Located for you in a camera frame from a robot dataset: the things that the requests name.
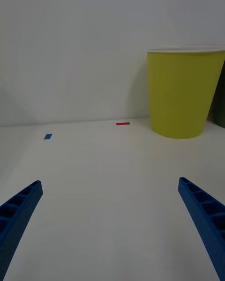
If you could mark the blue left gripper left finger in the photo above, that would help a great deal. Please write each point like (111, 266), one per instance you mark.
(16, 217)

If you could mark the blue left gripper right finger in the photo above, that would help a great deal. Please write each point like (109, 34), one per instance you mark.
(211, 227)

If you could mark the grey plastic bin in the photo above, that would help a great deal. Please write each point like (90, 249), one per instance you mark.
(221, 103)

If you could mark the yellow-green plastic bin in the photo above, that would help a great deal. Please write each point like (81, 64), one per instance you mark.
(180, 93)

